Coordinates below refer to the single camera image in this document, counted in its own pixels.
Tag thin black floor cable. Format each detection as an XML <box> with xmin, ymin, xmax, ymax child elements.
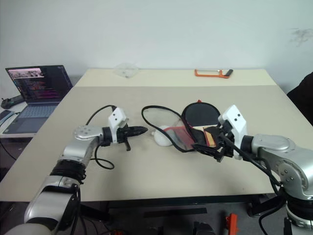
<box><xmin>0</xmin><ymin>139</ymin><xmax>18</xmax><ymax>161</ymax></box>

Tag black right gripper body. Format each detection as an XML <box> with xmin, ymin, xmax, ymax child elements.
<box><xmin>214</xmin><ymin>122</ymin><xmax>237</xmax><ymax>162</ymax></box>

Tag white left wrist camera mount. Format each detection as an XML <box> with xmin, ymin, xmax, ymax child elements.
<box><xmin>108</xmin><ymin>107</ymin><xmax>130</xmax><ymax>134</ymax></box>

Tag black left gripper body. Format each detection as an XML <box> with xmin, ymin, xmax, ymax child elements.
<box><xmin>114</xmin><ymin>123</ymin><xmax>131</xmax><ymax>152</ymax></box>

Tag dark smartphone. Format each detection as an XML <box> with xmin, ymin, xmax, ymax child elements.
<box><xmin>0</xmin><ymin>110</ymin><xmax>16</xmax><ymax>123</ymax></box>

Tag open grey laptop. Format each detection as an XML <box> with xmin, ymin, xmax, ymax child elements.
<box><xmin>5</xmin><ymin>64</ymin><xmax>74</xmax><ymax>134</ymax></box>

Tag black handheld controller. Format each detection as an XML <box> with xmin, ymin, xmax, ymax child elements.
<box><xmin>0</xmin><ymin>95</ymin><xmax>25</xmax><ymax>110</ymax></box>

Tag clear plastic piece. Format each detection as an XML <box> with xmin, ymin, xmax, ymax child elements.
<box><xmin>114</xmin><ymin>63</ymin><xmax>140</xmax><ymax>79</ymax></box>

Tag orange hacksaw frame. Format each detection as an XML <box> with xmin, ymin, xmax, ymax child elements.
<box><xmin>194</xmin><ymin>69</ymin><xmax>234</xmax><ymax>79</ymax></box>

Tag black table tennis paddle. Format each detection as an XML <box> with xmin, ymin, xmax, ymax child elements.
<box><xmin>181</xmin><ymin>102</ymin><xmax>221</xmax><ymax>148</ymax></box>

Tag dark bulky object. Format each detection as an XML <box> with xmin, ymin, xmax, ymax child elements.
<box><xmin>287</xmin><ymin>71</ymin><xmax>313</xmax><ymax>111</ymax></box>

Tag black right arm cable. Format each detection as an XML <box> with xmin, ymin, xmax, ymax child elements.
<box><xmin>219</xmin><ymin>133</ymin><xmax>288</xmax><ymax>233</ymax></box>

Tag black table frame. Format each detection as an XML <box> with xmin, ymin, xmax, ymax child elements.
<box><xmin>80</xmin><ymin>192</ymin><xmax>289</xmax><ymax>220</ymax></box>

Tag orange clamp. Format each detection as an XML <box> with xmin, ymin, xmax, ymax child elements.
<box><xmin>224</xmin><ymin>212</ymin><xmax>239</xmax><ymax>235</ymax></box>

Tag white rounded object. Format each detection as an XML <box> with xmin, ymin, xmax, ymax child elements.
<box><xmin>149</xmin><ymin>125</ymin><xmax>173</xmax><ymax>147</ymax></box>

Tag transparent black-rimmed paddle case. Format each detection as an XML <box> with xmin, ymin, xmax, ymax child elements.
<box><xmin>141</xmin><ymin>105</ymin><xmax>206</xmax><ymax>153</ymax></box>

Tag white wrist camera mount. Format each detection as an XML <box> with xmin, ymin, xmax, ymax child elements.
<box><xmin>217</xmin><ymin>104</ymin><xmax>248</xmax><ymax>145</ymax></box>
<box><xmin>108</xmin><ymin>107</ymin><xmax>130</xmax><ymax>134</ymax></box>

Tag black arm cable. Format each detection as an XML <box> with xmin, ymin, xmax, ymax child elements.
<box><xmin>85</xmin><ymin>105</ymin><xmax>115</xmax><ymax>170</ymax></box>
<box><xmin>219</xmin><ymin>133</ymin><xmax>288</xmax><ymax>233</ymax></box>

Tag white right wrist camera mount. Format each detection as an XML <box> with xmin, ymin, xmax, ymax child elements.
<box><xmin>217</xmin><ymin>104</ymin><xmax>248</xmax><ymax>145</ymax></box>

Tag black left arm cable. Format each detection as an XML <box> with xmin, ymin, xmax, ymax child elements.
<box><xmin>85</xmin><ymin>105</ymin><xmax>115</xmax><ymax>170</ymax></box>

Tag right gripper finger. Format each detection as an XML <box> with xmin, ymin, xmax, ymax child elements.
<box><xmin>204</xmin><ymin>125</ymin><xmax>223</xmax><ymax>135</ymax></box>
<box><xmin>192</xmin><ymin>143</ymin><xmax>223</xmax><ymax>163</ymax></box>

